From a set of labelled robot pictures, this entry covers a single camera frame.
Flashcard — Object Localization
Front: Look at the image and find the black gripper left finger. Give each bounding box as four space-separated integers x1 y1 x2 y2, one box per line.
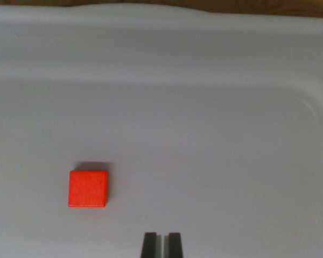
141 232 162 258

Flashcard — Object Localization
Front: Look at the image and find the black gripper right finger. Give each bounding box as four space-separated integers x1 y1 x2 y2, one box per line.
164 232 184 258

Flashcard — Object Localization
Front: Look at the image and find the red square block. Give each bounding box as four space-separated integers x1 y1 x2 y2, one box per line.
67 170 109 208

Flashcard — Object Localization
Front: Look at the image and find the grey plastic tray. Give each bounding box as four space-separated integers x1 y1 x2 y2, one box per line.
0 3 323 258

